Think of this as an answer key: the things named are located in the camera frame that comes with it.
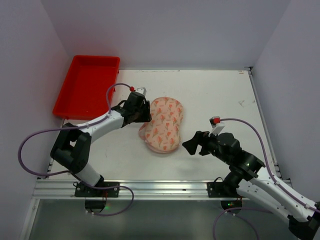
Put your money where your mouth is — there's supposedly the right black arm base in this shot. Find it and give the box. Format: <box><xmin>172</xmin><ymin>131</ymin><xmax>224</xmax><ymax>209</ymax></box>
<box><xmin>206</xmin><ymin>177</ymin><xmax>243</xmax><ymax>210</ymax></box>

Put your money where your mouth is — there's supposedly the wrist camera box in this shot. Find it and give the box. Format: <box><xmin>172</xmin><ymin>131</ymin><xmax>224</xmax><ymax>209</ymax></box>
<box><xmin>135</xmin><ymin>87</ymin><xmax>147</xmax><ymax>97</ymax></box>
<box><xmin>209</xmin><ymin>116</ymin><xmax>225</xmax><ymax>136</ymax></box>

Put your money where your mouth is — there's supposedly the aluminium mounting rail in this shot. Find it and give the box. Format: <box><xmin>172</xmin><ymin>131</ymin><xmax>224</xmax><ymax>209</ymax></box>
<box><xmin>32</xmin><ymin>179</ymin><xmax>231</xmax><ymax>200</ymax></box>

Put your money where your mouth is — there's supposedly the peach floral mesh laundry bag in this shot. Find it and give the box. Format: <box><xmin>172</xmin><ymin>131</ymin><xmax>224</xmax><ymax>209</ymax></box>
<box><xmin>138</xmin><ymin>96</ymin><xmax>184</xmax><ymax>154</ymax></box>

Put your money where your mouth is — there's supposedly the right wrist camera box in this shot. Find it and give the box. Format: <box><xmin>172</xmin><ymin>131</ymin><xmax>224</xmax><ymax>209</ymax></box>
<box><xmin>209</xmin><ymin>116</ymin><xmax>225</xmax><ymax>136</ymax></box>

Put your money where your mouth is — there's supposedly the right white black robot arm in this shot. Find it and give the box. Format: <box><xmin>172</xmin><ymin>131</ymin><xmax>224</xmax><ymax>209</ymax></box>
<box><xmin>182</xmin><ymin>131</ymin><xmax>320</xmax><ymax>240</ymax></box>

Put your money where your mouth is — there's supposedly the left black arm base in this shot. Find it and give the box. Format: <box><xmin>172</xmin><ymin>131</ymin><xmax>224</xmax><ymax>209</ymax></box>
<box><xmin>73</xmin><ymin>181</ymin><xmax>120</xmax><ymax>213</ymax></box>

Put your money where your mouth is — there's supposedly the red plastic tray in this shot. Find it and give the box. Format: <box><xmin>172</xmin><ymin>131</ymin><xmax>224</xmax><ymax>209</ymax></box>
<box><xmin>52</xmin><ymin>55</ymin><xmax>120</xmax><ymax>121</ymax></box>

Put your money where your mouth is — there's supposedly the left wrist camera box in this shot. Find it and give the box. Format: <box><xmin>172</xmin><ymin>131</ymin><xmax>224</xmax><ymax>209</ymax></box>
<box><xmin>135</xmin><ymin>87</ymin><xmax>147</xmax><ymax>97</ymax></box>

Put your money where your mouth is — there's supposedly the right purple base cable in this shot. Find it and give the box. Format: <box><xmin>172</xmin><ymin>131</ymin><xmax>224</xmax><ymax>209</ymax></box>
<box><xmin>212</xmin><ymin>208</ymin><xmax>276</xmax><ymax>240</ymax></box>

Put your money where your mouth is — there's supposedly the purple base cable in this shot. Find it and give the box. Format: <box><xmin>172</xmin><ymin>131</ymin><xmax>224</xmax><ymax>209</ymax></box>
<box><xmin>88</xmin><ymin>184</ymin><xmax>136</xmax><ymax>217</ymax></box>
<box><xmin>212</xmin><ymin>208</ymin><xmax>276</xmax><ymax>240</ymax></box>

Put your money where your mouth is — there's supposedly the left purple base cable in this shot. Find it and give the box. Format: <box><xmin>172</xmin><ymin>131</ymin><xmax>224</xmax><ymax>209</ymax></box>
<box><xmin>88</xmin><ymin>184</ymin><xmax>136</xmax><ymax>217</ymax></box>

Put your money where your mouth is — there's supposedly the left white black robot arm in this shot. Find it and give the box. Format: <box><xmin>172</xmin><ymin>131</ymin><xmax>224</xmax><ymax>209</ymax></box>
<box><xmin>50</xmin><ymin>87</ymin><xmax>151</xmax><ymax>188</ymax></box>

